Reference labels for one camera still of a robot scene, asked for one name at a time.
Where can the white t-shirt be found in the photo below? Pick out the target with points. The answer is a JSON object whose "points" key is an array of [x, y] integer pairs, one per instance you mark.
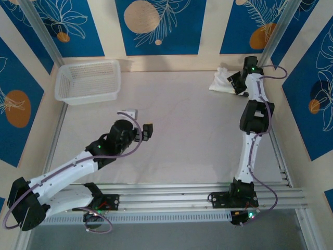
{"points": [[221, 80]]}

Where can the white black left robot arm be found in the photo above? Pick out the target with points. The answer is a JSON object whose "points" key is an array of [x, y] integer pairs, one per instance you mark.
{"points": [[65, 172]]}

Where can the white plastic mesh basket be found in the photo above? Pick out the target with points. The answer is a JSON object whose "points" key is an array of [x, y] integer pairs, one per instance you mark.
{"points": [[88, 78]]}

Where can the black controller board green light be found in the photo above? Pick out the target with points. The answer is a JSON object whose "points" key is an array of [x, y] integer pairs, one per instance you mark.
{"points": [[243, 217], [93, 217]]}

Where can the aluminium corner post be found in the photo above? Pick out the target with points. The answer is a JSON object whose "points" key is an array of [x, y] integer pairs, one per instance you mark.
{"points": [[279, 36], [44, 34]]}

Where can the aluminium table side rail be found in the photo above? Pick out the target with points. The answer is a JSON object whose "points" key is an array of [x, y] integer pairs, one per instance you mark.
{"points": [[58, 127], [275, 145]]}

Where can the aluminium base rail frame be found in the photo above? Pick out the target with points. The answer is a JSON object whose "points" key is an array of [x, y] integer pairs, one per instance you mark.
{"points": [[161, 198]]}

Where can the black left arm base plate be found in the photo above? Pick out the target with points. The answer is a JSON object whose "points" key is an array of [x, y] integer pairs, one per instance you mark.
{"points": [[112, 201]]}

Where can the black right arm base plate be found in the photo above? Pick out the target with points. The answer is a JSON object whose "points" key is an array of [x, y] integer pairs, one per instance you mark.
{"points": [[219, 200]]}

